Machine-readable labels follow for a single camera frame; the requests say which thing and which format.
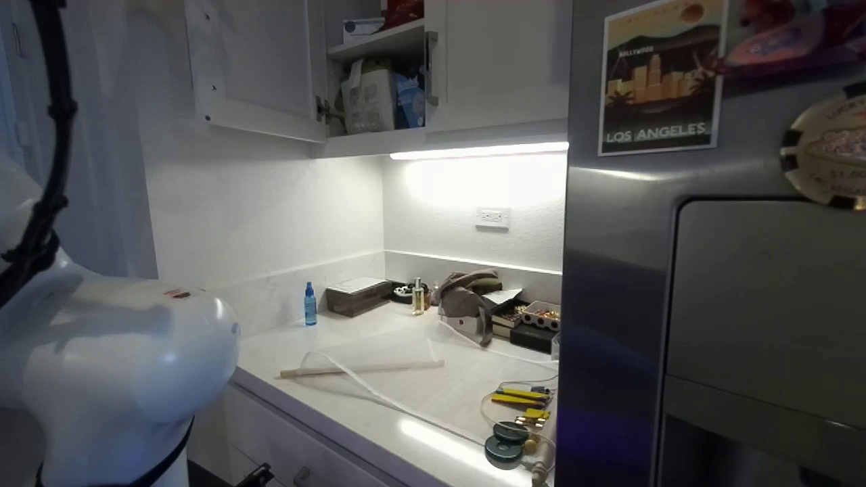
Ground refrigerator door handle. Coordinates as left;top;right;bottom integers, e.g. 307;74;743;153
422;31;442;108

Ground under-cabinet light strip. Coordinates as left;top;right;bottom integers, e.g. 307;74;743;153
387;139;572;166

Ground silver cabinet door hinge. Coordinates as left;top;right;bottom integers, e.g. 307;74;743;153
311;92;345;127

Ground white base cabinet drawer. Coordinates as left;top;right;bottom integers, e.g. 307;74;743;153
186;374;437;487

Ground brown crumpled cloth pile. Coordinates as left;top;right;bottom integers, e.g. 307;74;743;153
433;269;503;310

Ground small amber bottle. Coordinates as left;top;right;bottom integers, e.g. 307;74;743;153
410;277;430;316

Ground grey crumpled bag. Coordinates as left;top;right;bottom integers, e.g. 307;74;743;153
439;284;498;350

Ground black box with holes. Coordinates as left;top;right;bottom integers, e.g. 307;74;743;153
508;301;564;354

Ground blue plastic bottle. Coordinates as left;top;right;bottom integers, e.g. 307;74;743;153
300;280;319;331

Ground rolled white paper tube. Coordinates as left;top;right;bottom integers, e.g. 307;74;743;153
277;358;448;381

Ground blue packet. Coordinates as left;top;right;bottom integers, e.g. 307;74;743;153
389;71;430;134

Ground stainless steel refrigerator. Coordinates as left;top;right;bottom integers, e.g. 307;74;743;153
556;0;866;487

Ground dark tape roll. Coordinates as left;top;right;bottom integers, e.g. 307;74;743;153
491;419;533;447
483;437;529;468

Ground small white box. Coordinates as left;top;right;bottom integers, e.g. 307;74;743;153
341;13;387;48

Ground Los Angeles poster magnet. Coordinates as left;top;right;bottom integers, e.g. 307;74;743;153
595;0;730;159

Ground refrigerator dispenser panel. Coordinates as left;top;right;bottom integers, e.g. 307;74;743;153
652;199;866;487

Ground red pink fridge magnet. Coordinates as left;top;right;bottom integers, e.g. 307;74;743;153
721;0;866;92

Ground round poker chip magnet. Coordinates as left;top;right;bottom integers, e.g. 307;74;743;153
778;80;866;213

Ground white wall outlet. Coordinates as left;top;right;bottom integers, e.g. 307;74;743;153
475;207;515;234

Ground white wall cabinet frame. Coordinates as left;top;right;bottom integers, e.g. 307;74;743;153
310;0;573;159

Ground yellow handled pliers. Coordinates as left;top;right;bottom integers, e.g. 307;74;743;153
488;381;556;411

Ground black drawer handle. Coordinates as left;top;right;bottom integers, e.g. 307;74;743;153
235;460;278;487

